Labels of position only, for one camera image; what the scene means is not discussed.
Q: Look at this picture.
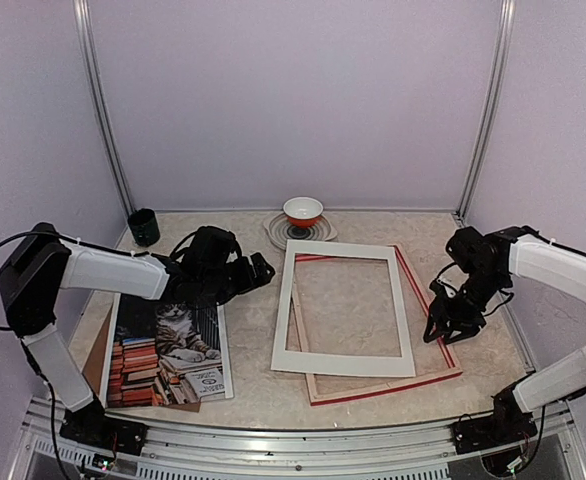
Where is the dark green mug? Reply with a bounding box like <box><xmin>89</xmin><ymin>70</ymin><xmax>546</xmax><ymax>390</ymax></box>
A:
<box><xmin>127</xmin><ymin>208</ymin><xmax>161</xmax><ymax>247</ymax></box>

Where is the brown backing board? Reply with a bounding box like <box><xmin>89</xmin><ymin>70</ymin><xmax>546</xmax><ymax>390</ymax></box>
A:
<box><xmin>83</xmin><ymin>317</ymin><xmax>200</xmax><ymax>412</ymax></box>

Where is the grey striped plate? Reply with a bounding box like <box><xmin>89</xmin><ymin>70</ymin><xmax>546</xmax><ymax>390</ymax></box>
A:
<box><xmin>263</xmin><ymin>213</ymin><xmax>338</xmax><ymax>250</ymax></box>

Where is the white mat board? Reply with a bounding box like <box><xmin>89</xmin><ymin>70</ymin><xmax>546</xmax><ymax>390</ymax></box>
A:
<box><xmin>271</xmin><ymin>240</ymin><xmax>416</xmax><ymax>378</ymax></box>

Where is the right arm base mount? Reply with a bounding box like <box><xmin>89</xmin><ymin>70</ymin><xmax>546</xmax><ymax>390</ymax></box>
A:
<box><xmin>450</xmin><ymin>415</ymin><xmax>538</xmax><ymax>455</ymax></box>

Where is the left aluminium post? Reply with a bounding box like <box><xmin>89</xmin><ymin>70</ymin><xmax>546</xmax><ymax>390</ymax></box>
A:
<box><xmin>73</xmin><ymin>0</ymin><xmax>135</xmax><ymax>217</ymax></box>

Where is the orange white bowl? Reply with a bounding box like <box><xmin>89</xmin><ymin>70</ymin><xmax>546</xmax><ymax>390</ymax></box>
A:
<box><xmin>283</xmin><ymin>197</ymin><xmax>324</xmax><ymax>228</ymax></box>

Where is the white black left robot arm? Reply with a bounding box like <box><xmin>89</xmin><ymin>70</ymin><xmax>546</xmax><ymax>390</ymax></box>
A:
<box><xmin>0</xmin><ymin>223</ymin><xmax>275</xmax><ymax>445</ymax></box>

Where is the aluminium post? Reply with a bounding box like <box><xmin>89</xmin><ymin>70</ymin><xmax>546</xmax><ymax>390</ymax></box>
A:
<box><xmin>455</xmin><ymin>0</ymin><xmax>516</xmax><ymax>224</ymax></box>
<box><xmin>73</xmin><ymin>0</ymin><xmax>135</xmax><ymax>217</ymax></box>

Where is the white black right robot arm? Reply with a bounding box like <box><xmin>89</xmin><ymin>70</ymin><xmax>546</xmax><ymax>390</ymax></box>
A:
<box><xmin>423</xmin><ymin>226</ymin><xmax>586</xmax><ymax>444</ymax></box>

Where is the right aluminium post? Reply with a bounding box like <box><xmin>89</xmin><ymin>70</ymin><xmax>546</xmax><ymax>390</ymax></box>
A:
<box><xmin>455</xmin><ymin>0</ymin><xmax>516</xmax><ymax>224</ymax></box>

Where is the red wooden picture frame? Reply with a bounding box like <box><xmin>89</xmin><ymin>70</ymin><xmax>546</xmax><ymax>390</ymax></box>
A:
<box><xmin>292</xmin><ymin>244</ymin><xmax>464</xmax><ymax>407</ymax></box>

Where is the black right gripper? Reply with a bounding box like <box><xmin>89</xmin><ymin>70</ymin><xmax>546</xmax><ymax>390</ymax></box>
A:
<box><xmin>425</xmin><ymin>267</ymin><xmax>509</xmax><ymax>344</ymax></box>

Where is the cat photo print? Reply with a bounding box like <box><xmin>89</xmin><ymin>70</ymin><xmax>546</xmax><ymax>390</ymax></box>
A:
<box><xmin>99</xmin><ymin>294</ymin><xmax>234</xmax><ymax>411</ymax></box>

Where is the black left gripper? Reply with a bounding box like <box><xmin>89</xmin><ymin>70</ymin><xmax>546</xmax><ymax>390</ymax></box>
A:
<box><xmin>200</xmin><ymin>252</ymin><xmax>275</xmax><ymax>305</ymax></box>

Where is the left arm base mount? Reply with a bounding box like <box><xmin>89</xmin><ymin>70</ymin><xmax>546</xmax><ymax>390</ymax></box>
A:
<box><xmin>60</xmin><ymin>410</ymin><xmax>148</xmax><ymax>456</ymax></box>

